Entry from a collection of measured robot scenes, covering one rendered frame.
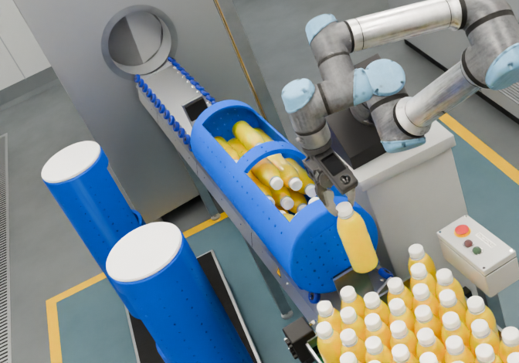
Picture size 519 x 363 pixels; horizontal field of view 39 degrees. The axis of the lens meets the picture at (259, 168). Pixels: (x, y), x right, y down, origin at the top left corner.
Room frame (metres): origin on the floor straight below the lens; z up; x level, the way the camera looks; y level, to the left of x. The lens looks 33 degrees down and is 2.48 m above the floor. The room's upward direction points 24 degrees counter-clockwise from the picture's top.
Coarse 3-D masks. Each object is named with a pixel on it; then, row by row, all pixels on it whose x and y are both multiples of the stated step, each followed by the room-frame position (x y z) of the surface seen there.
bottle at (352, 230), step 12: (348, 216) 1.41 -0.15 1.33; (360, 216) 1.42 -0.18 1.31; (348, 228) 1.40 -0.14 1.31; (360, 228) 1.40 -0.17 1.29; (348, 240) 1.40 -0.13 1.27; (360, 240) 1.39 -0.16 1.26; (348, 252) 1.41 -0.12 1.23; (360, 252) 1.39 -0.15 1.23; (372, 252) 1.40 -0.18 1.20; (360, 264) 1.40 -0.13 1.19; (372, 264) 1.39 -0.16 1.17
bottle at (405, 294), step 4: (404, 288) 1.36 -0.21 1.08; (408, 288) 1.38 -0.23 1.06; (388, 292) 1.38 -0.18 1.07; (400, 292) 1.35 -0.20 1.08; (404, 292) 1.36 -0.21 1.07; (408, 292) 1.36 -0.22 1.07; (388, 296) 1.37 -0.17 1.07; (392, 296) 1.36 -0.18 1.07; (396, 296) 1.35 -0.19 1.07; (400, 296) 1.35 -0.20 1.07; (404, 296) 1.35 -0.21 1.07; (408, 296) 1.35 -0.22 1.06; (412, 296) 1.36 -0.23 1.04; (388, 300) 1.37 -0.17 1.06; (404, 300) 1.34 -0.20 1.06; (408, 300) 1.34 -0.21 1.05; (408, 304) 1.34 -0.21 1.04
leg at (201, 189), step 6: (180, 156) 3.51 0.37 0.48; (186, 162) 3.50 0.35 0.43; (186, 168) 3.52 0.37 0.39; (192, 174) 3.50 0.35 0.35; (192, 180) 3.50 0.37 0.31; (198, 180) 3.50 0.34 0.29; (198, 186) 3.50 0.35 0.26; (204, 186) 3.50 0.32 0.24; (198, 192) 3.51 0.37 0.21; (204, 192) 3.50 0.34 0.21; (204, 198) 3.50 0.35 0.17; (210, 198) 3.50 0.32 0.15; (210, 204) 3.50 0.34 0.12; (210, 210) 3.50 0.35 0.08; (216, 210) 3.50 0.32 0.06; (216, 216) 3.51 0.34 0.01
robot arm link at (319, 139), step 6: (324, 126) 1.42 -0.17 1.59; (318, 132) 1.41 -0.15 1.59; (324, 132) 1.42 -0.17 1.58; (330, 132) 1.44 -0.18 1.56; (300, 138) 1.43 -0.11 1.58; (306, 138) 1.42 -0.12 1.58; (312, 138) 1.41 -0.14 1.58; (318, 138) 1.41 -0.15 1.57; (324, 138) 1.41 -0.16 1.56; (300, 144) 1.44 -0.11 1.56; (306, 144) 1.42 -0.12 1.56; (312, 144) 1.41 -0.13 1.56; (318, 144) 1.41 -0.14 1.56
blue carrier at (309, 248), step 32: (192, 128) 2.41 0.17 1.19; (224, 128) 2.43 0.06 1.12; (224, 160) 2.10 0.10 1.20; (256, 160) 1.98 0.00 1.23; (224, 192) 2.09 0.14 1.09; (256, 192) 1.84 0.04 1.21; (256, 224) 1.79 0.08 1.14; (288, 224) 1.63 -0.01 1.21; (320, 224) 1.58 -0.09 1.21; (288, 256) 1.57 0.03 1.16; (320, 256) 1.58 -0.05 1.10; (320, 288) 1.57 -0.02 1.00
